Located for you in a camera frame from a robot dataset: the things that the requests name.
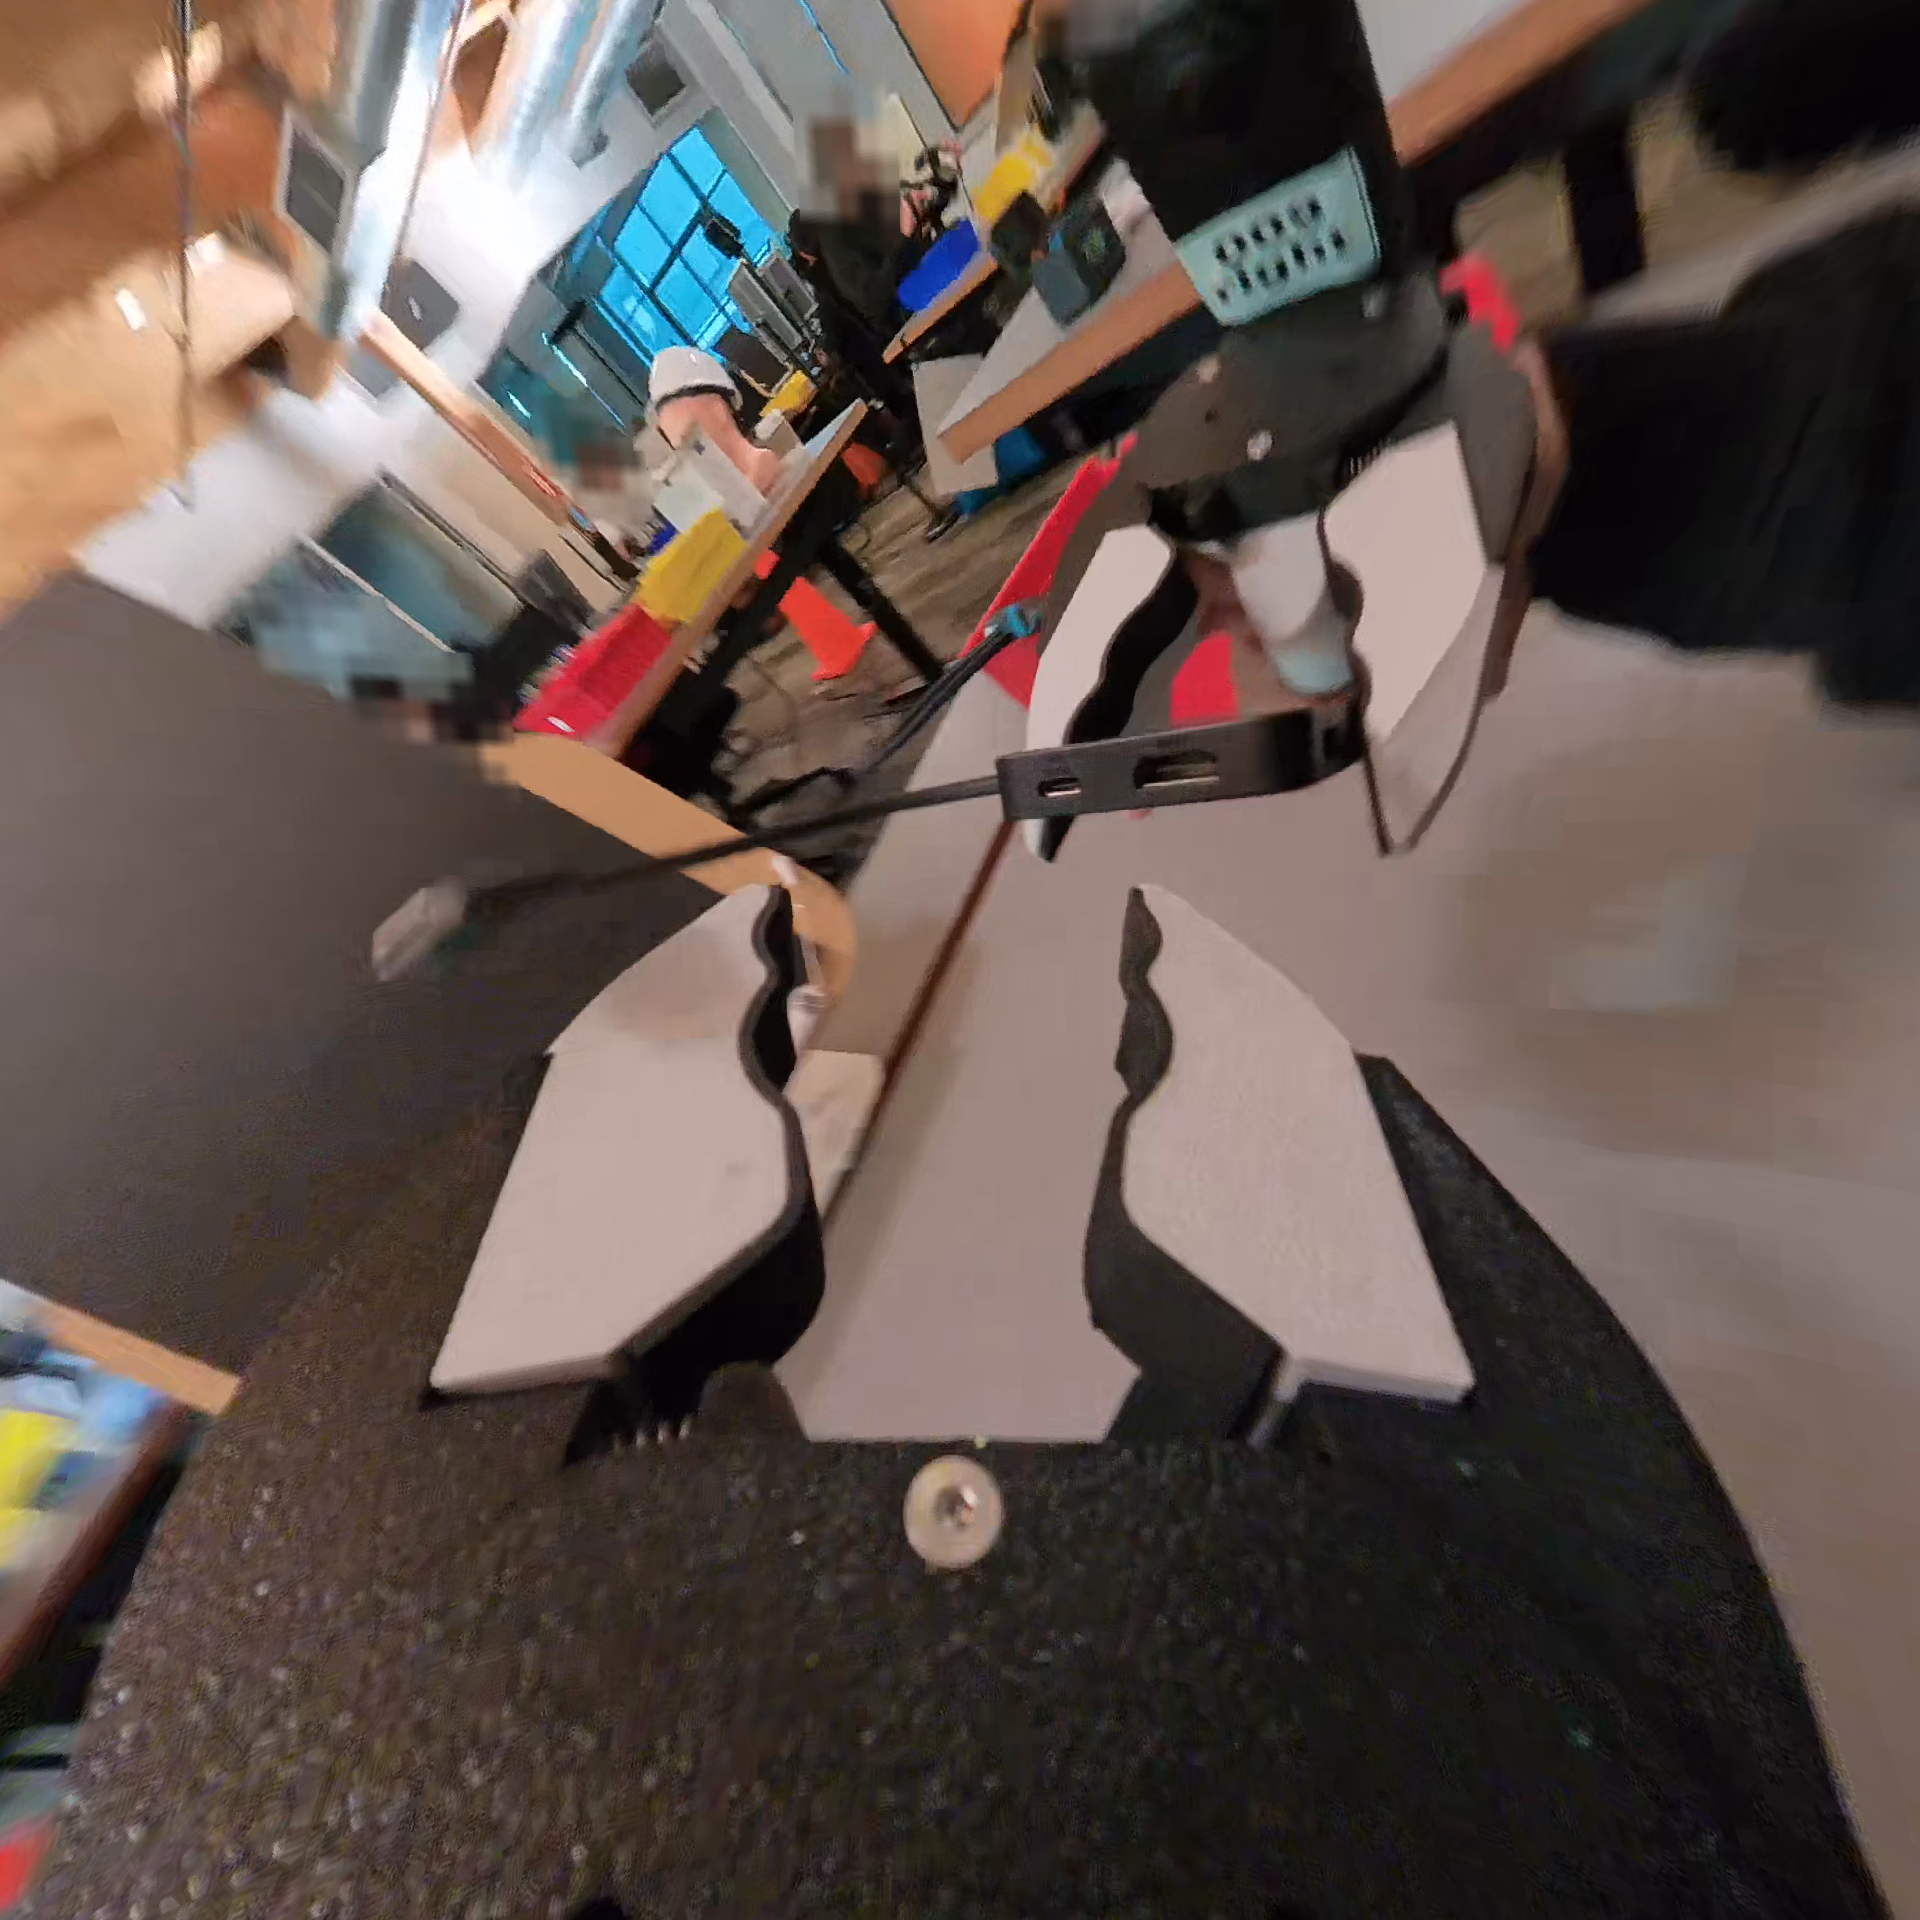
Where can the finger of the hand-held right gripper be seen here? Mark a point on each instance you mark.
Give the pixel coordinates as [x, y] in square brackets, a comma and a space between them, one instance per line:
[1426, 600]
[1096, 630]

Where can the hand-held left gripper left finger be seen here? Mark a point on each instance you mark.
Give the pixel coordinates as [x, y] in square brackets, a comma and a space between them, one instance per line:
[645, 1170]

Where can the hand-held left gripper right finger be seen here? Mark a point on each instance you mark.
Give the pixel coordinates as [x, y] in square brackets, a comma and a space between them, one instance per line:
[1277, 1184]

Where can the red plastic bin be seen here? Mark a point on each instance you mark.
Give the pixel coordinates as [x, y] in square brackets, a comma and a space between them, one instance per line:
[1074, 518]

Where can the black usb hub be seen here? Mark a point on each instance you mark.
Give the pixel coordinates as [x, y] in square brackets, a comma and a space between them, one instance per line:
[1202, 758]

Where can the white table wooden edge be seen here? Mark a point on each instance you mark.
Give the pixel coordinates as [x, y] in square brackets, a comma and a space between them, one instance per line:
[1036, 360]

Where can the orange traffic cone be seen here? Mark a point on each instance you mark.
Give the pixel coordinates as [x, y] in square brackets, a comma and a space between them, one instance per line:
[829, 630]

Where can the blue plastic bin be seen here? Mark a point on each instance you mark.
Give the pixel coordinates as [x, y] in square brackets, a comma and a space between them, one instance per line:
[946, 269]

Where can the yellow plastic bin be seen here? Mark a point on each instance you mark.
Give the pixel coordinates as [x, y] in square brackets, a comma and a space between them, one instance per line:
[691, 563]

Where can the black foam board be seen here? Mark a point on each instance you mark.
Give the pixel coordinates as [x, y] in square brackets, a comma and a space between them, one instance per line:
[226, 975]

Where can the white helmet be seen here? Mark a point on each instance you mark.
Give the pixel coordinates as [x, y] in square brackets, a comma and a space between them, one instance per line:
[691, 383]

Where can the red storage bin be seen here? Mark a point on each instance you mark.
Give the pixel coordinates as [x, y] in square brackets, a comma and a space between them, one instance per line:
[599, 675]

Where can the wooden shelf with colourful items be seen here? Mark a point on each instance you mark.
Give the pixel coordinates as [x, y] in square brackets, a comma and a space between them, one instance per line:
[77, 1440]

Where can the silver ventilation duct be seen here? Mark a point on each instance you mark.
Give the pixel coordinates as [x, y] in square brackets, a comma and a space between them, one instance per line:
[451, 120]

